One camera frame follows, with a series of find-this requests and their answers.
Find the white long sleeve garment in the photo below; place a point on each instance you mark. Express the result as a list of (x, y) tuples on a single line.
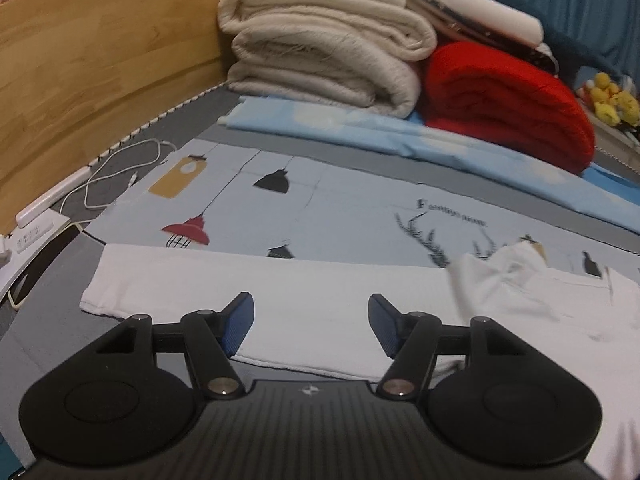
[(311, 316)]

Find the yellow plush toys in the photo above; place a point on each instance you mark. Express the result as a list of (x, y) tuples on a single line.
[(611, 104)]

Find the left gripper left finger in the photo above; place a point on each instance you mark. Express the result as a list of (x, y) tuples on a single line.
[(211, 339)]

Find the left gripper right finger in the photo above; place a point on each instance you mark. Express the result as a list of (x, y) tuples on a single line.
[(410, 340)]

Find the red folded blanket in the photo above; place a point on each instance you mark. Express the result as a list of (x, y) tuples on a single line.
[(489, 95)]

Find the light blue cloud sheet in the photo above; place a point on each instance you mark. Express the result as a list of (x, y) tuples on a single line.
[(391, 136)]

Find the grey deer print bedsheet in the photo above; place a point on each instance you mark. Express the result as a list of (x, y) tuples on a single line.
[(265, 196)]

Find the wooden bed headboard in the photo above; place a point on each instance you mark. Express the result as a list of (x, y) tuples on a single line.
[(78, 75)]

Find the cream folded blanket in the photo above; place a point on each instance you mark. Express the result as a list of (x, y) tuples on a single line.
[(350, 53)]

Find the white folded pillow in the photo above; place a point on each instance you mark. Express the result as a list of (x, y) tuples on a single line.
[(498, 17)]

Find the white power strip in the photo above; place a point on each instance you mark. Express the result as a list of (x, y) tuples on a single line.
[(37, 227)]

